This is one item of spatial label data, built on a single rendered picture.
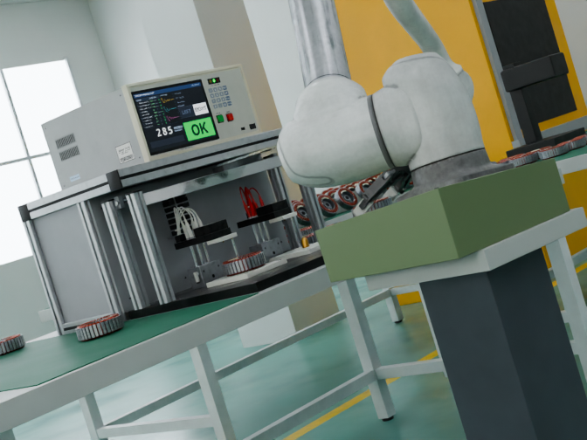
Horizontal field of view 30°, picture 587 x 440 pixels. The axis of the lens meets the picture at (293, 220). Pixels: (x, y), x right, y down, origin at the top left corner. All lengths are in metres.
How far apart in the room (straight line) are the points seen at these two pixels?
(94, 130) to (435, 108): 1.12
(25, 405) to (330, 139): 0.76
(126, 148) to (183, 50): 4.19
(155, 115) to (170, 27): 4.24
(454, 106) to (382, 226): 0.28
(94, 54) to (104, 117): 8.24
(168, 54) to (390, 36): 1.46
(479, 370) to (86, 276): 1.15
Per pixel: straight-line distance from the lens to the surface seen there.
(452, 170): 2.12
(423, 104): 2.13
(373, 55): 6.68
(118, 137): 2.87
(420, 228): 1.98
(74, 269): 2.92
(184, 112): 2.92
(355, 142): 2.14
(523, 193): 2.11
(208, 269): 2.84
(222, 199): 3.10
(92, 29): 11.22
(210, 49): 6.88
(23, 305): 10.00
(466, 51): 6.33
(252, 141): 3.02
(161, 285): 2.69
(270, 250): 3.01
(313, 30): 2.36
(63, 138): 3.04
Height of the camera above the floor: 0.97
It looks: 2 degrees down
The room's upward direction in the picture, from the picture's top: 17 degrees counter-clockwise
